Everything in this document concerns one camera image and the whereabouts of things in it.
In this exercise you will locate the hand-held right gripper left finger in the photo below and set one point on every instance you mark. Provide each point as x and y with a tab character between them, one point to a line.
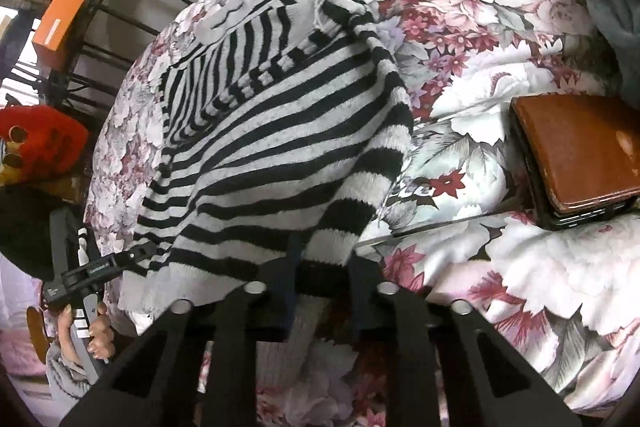
293	274

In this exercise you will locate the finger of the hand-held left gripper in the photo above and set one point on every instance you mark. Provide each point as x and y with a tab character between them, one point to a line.
132	256

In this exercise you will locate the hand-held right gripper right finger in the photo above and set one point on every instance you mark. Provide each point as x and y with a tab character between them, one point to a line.
358	292

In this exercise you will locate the black grey striped sweater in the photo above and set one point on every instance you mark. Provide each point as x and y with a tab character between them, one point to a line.
275	132

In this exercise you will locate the person's left forearm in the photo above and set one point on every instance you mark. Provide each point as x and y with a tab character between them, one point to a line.
67	377

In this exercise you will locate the person's left hand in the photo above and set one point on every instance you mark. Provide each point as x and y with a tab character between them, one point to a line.
100	337

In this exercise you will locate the dark cloth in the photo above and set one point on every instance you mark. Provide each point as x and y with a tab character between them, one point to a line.
25	227

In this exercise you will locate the red fabric object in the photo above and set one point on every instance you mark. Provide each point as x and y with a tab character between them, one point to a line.
45	137

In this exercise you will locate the black metal rack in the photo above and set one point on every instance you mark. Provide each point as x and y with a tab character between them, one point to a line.
95	52

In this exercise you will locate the orange box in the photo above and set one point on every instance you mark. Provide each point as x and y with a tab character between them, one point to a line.
60	24

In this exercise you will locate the brown leather case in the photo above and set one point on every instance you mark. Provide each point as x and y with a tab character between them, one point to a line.
580	147

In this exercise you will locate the floral bed sheet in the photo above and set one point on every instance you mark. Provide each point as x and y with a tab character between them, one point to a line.
475	7

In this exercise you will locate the grey cloth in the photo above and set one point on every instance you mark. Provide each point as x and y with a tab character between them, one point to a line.
612	2

